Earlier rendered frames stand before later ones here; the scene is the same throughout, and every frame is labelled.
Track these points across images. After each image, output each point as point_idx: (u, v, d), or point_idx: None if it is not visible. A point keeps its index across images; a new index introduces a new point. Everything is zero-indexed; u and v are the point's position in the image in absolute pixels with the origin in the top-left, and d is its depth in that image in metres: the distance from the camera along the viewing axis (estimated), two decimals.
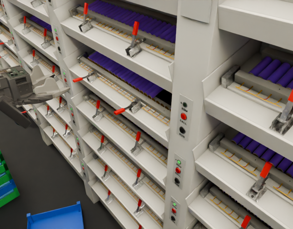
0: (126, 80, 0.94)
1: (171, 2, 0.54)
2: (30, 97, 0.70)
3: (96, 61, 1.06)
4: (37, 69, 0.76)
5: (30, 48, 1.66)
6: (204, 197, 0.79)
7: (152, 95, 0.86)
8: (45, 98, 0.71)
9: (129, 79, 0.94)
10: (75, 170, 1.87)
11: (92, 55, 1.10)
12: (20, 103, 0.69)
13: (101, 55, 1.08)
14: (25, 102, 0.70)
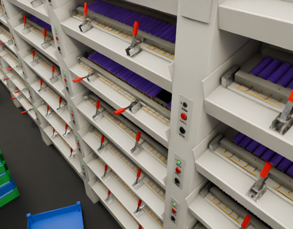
0: (126, 80, 0.94)
1: (171, 2, 0.54)
2: None
3: (96, 61, 1.06)
4: None
5: (30, 48, 1.66)
6: (204, 197, 0.79)
7: (152, 95, 0.86)
8: None
9: (129, 79, 0.94)
10: (75, 170, 1.87)
11: (92, 55, 1.10)
12: None
13: (101, 55, 1.08)
14: None
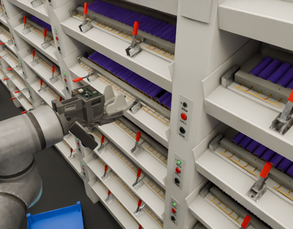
0: (126, 80, 0.94)
1: (171, 2, 0.54)
2: (103, 116, 0.66)
3: (96, 61, 1.06)
4: (109, 89, 0.72)
5: (30, 48, 1.66)
6: (204, 197, 0.79)
7: (152, 95, 0.86)
8: (117, 116, 0.68)
9: (129, 79, 0.94)
10: (75, 170, 1.87)
11: (92, 55, 1.10)
12: (92, 126, 0.65)
13: (101, 55, 1.08)
14: (96, 124, 0.66)
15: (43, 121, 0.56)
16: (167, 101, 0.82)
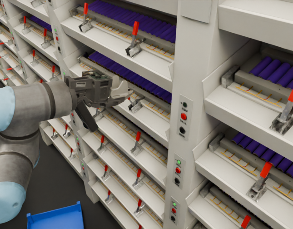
0: (129, 78, 0.94)
1: (171, 2, 0.54)
2: (108, 99, 0.72)
3: (97, 61, 1.06)
4: (116, 79, 0.78)
5: (30, 48, 1.66)
6: (204, 197, 0.79)
7: (156, 92, 0.86)
8: (120, 100, 0.74)
9: (131, 77, 0.94)
10: (75, 170, 1.87)
11: (92, 55, 1.10)
12: (97, 106, 0.70)
13: (102, 55, 1.09)
14: (101, 106, 0.72)
15: (57, 91, 0.61)
16: (170, 98, 0.83)
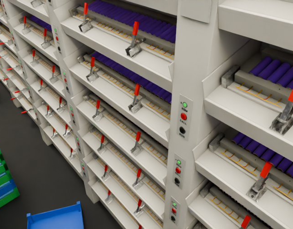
0: (130, 77, 0.94)
1: (171, 2, 0.54)
2: None
3: (100, 59, 1.07)
4: None
5: (30, 48, 1.66)
6: (204, 197, 0.79)
7: (156, 92, 0.86)
8: None
9: (132, 77, 0.94)
10: (75, 170, 1.87)
11: (95, 53, 1.11)
12: None
13: None
14: None
15: None
16: (170, 98, 0.83)
